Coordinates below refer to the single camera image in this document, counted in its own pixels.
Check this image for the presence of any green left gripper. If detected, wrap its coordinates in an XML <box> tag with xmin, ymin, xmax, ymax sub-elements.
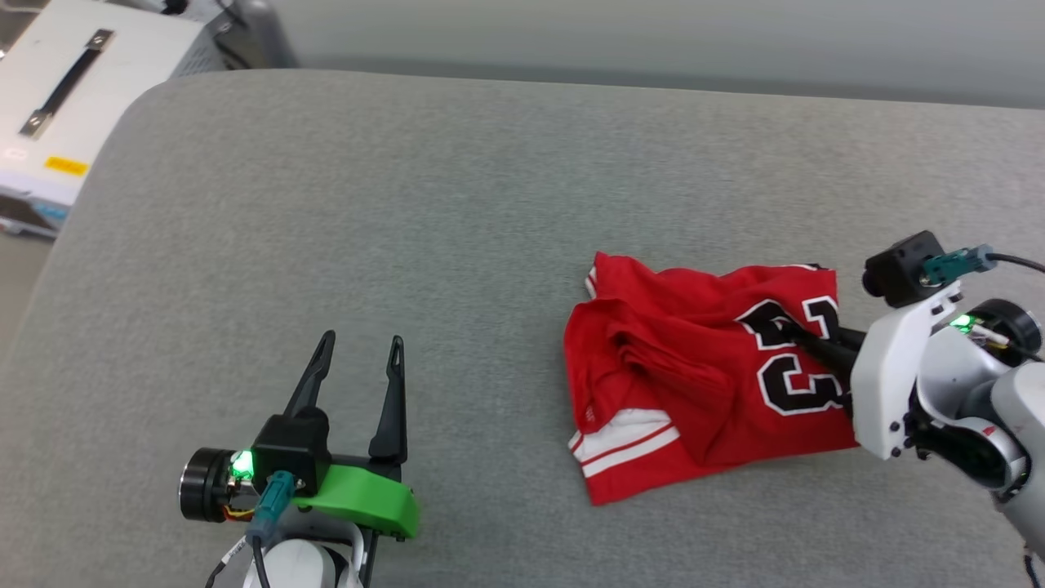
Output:
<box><xmin>283</xmin><ymin>330</ymin><xmax>422</xmax><ymax>541</ymax></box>

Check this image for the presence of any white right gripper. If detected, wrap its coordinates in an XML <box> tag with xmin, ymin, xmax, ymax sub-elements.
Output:
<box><xmin>780</xmin><ymin>280</ymin><xmax>965</xmax><ymax>463</ymax></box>

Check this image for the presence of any red and white basketball jersey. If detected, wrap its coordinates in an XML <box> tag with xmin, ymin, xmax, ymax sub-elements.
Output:
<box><xmin>563</xmin><ymin>252</ymin><xmax>860</xmax><ymax>507</ymax></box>

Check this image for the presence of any dark grey rounded housing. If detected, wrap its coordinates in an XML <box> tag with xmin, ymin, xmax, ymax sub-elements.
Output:
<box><xmin>206</xmin><ymin>0</ymin><xmax>300</xmax><ymax>72</ymax></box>

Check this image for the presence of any black cable with teal plug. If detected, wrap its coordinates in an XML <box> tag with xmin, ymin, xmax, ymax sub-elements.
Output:
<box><xmin>244</xmin><ymin>470</ymin><xmax>296</xmax><ymax>588</ymax></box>
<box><xmin>923</xmin><ymin>243</ymin><xmax>1045</xmax><ymax>287</ymax></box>

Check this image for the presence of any white equipment case with handle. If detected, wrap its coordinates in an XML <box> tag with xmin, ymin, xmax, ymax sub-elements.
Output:
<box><xmin>0</xmin><ymin>0</ymin><xmax>233</xmax><ymax>239</ymax></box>

